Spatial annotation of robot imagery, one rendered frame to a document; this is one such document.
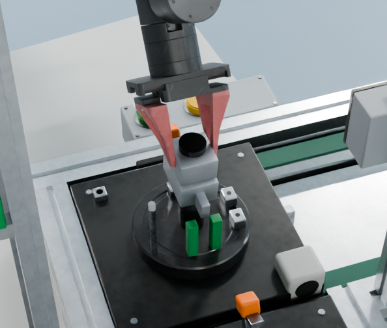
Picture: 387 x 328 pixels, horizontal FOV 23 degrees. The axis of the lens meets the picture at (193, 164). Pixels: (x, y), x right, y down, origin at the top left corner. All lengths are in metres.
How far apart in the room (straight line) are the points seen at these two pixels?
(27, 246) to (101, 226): 0.42
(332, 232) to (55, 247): 0.35
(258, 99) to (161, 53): 0.34
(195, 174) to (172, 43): 0.14
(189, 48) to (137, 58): 0.54
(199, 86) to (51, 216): 0.29
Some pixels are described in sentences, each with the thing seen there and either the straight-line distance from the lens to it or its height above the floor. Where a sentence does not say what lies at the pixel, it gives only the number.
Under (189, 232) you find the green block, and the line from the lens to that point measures 1.05.
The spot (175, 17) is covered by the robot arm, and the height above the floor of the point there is 1.28.
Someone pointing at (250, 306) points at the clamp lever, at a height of 1.07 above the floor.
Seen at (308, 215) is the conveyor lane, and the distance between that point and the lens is 1.23.
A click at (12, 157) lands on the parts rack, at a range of 0.66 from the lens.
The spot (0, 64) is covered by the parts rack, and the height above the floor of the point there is 1.46.
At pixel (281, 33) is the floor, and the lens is 2.96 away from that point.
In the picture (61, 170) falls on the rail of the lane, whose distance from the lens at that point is 1.23.
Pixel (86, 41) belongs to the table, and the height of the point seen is 0.86.
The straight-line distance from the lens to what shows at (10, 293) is 1.23.
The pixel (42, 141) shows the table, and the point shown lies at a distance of 1.41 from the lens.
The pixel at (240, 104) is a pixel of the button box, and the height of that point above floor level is 0.96.
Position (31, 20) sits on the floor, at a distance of 3.04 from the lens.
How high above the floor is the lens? 1.85
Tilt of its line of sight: 47 degrees down
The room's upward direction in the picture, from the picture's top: straight up
